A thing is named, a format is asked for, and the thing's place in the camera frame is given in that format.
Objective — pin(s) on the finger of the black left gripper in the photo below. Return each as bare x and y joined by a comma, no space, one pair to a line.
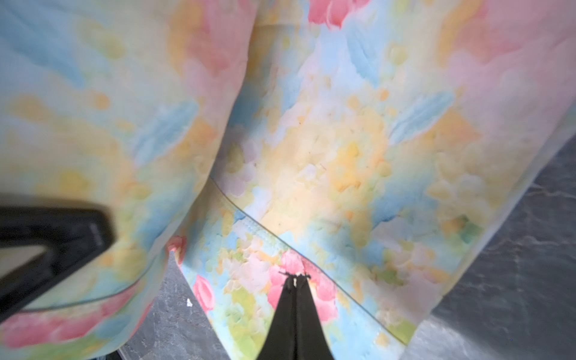
42,246

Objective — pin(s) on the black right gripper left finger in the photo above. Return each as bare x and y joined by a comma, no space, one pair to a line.
280,343

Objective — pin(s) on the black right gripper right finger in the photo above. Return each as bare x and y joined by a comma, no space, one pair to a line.
310,342

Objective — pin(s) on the floral pastel skirt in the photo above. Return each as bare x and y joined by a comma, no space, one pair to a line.
372,146

